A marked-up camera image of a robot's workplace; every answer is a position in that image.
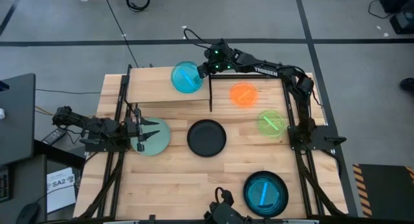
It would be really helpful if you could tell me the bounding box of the orange translucent plate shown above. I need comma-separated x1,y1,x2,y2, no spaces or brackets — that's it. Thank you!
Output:
229,82,259,108

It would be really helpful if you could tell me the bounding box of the black metal table frame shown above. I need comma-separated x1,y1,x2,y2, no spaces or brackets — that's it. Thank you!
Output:
73,63,350,224

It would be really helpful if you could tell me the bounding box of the black hazard-striped mat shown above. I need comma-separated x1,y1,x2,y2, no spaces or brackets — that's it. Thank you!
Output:
352,163,414,218

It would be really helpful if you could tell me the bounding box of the black keypad device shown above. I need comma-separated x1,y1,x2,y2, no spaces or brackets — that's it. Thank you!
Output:
0,165,11,203

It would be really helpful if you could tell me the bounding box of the cyan translucent plate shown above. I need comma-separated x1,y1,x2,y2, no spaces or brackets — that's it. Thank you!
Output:
246,177,286,212
170,61,204,95

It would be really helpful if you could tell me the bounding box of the mint green plate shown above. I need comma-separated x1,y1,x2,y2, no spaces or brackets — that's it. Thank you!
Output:
130,117,171,157

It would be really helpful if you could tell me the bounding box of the black shoe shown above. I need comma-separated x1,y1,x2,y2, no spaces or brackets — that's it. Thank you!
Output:
399,77,414,92

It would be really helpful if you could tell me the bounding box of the black plate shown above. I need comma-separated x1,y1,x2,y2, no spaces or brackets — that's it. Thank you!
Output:
186,119,227,158

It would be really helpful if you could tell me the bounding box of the long black floor cable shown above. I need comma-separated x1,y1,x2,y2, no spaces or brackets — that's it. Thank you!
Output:
102,0,140,69

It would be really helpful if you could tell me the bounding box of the coiled black floor cable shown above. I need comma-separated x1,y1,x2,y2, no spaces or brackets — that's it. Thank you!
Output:
125,0,151,13

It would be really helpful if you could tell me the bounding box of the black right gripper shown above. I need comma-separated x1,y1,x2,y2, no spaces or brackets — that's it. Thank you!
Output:
196,39,234,80

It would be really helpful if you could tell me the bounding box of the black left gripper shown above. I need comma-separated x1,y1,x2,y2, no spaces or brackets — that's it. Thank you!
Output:
124,109,161,153

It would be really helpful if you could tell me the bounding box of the black table-level camera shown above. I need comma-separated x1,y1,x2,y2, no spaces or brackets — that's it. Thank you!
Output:
202,186,255,224

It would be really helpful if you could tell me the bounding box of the black bowl with blue plate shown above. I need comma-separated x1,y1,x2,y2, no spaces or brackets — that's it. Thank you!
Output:
243,170,289,218

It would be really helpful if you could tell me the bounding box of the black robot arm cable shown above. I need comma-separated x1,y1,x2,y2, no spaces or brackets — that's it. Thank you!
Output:
183,28,216,49

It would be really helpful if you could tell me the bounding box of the black equipment case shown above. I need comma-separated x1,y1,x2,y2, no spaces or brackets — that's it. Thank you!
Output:
379,0,414,36

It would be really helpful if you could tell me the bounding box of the yellow floor cable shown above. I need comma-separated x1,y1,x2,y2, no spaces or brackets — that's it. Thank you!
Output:
34,104,55,117

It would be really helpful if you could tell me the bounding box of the green translucent plate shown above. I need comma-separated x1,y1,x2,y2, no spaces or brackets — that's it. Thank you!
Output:
257,109,287,138

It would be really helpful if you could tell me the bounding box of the black power brick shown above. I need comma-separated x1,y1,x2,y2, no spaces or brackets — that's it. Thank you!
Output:
41,128,68,146

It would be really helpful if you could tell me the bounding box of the black computer mouse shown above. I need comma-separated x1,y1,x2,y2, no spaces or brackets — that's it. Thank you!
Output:
15,203,40,224

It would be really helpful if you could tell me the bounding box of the white printed paper sheet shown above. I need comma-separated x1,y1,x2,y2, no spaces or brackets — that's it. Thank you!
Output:
47,167,78,214

